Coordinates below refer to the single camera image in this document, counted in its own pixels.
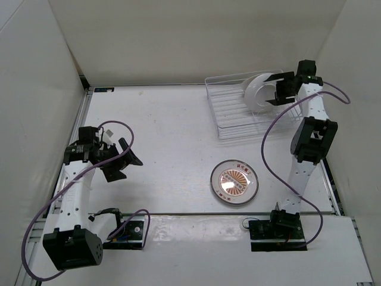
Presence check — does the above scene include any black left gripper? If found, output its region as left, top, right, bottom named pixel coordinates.
left=96, top=138, right=142, bottom=182

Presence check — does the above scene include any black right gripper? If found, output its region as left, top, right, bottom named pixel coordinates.
left=266, top=71, right=296, bottom=107

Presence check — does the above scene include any white wire dish rack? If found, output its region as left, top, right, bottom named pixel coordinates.
left=205, top=69, right=287, bottom=140

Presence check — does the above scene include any white green-rimmed plate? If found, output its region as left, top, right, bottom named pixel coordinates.
left=255, top=82, right=276, bottom=113

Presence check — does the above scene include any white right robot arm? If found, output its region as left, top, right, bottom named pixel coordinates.
left=267, top=60, right=338, bottom=238

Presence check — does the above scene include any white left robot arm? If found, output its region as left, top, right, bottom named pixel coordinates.
left=42, top=126, right=143, bottom=271

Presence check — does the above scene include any blue corner label sticker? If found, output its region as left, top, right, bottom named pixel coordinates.
left=94, top=87, right=114, bottom=93

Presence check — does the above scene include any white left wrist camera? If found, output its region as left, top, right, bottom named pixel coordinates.
left=101, top=129, right=114, bottom=147

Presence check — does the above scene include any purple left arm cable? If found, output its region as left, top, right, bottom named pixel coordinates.
left=21, top=120, right=151, bottom=281

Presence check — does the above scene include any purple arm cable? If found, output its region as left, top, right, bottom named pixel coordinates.
left=21, top=120, right=151, bottom=281
left=261, top=80, right=351, bottom=247

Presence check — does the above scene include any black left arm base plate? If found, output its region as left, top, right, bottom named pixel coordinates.
left=103, top=214, right=151, bottom=250

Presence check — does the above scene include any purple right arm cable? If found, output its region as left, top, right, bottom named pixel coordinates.
left=261, top=80, right=351, bottom=247

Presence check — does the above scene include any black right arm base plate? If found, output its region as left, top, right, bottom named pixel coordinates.
left=248, top=220, right=307, bottom=252

